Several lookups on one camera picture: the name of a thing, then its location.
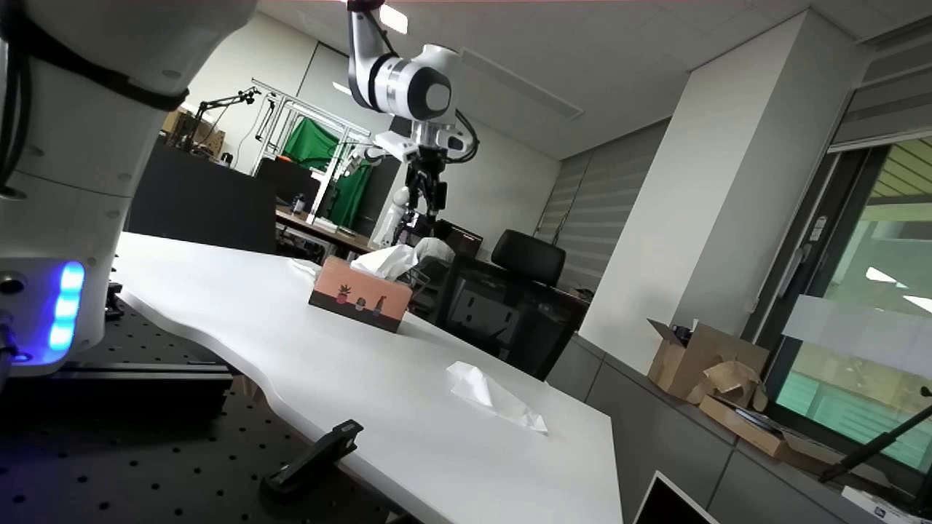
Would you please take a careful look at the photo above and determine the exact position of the green cloth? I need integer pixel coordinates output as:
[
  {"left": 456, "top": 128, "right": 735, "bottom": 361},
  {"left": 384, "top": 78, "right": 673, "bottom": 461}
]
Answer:
[
  {"left": 282, "top": 115, "right": 343, "bottom": 174},
  {"left": 321, "top": 157, "right": 378, "bottom": 234}
]

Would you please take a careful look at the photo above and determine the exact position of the open cardboard box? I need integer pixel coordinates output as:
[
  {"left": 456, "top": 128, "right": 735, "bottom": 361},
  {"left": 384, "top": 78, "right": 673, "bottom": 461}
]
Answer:
[{"left": 646, "top": 317, "right": 774, "bottom": 412}]

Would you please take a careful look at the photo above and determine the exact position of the clear plastic bag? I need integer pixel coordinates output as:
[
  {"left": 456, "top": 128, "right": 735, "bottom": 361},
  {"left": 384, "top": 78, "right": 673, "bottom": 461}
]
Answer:
[{"left": 442, "top": 359, "right": 554, "bottom": 438}]

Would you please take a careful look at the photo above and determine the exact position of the brown pink tissue box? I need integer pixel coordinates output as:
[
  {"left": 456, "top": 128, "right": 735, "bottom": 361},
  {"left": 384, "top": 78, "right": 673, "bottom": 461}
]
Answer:
[{"left": 306, "top": 253, "right": 417, "bottom": 336}]

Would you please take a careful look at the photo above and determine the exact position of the black slanted rod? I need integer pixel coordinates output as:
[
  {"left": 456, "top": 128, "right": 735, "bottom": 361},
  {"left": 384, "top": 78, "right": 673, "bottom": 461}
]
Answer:
[{"left": 816, "top": 400, "right": 932, "bottom": 490}]

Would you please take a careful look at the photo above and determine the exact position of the black clamp tool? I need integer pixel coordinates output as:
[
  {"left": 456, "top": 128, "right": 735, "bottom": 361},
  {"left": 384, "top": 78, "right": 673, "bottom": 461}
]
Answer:
[{"left": 258, "top": 416, "right": 368, "bottom": 500}]

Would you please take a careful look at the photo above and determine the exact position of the white framed dark screen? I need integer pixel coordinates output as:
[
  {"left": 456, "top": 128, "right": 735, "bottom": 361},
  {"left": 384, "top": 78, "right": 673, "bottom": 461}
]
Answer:
[{"left": 633, "top": 468, "right": 721, "bottom": 524}]

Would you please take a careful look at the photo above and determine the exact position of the black partition box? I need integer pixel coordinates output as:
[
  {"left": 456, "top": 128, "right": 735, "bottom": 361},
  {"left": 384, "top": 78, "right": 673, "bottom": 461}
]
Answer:
[{"left": 121, "top": 135, "right": 285, "bottom": 257}]

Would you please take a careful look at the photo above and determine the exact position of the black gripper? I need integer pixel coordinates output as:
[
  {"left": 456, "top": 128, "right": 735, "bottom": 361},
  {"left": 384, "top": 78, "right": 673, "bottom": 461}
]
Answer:
[{"left": 400, "top": 155, "right": 451, "bottom": 257}]

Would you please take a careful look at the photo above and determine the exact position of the black office chair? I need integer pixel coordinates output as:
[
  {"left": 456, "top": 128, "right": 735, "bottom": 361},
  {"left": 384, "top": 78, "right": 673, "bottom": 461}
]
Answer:
[{"left": 490, "top": 227, "right": 570, "bottom": 292}]

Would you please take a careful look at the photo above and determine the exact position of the grey window blind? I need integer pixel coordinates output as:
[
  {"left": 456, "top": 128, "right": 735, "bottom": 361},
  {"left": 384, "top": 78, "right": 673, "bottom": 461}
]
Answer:
[{"left": 828, "top": 16, "right": 932, "bottom": 157}]

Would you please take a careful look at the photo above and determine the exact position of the black perforated breadboard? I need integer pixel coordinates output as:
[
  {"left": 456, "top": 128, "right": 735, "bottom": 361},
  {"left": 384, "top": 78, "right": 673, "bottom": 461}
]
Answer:
[{"left": 0, "top": 298, "right": 423, "bottom": 524}]

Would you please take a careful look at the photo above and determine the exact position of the grey counter cabinet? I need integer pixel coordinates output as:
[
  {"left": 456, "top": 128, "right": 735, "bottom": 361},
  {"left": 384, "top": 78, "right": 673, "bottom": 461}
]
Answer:
[{"left": 544, "top": 333, "right": 882, "bottom": 524}]

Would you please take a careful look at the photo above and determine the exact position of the white tissue sheet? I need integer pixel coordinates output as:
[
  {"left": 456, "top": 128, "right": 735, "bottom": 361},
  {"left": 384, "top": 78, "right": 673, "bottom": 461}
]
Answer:
[{"left": 346, "top": 243, "right": 432, "bottom": 285}]

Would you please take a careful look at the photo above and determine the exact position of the flat cardboard piece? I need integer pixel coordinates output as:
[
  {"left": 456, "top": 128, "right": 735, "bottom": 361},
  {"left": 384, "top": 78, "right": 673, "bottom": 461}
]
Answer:
[{"left": 695, "top": 394, "right": 791, "bottom": 461}]

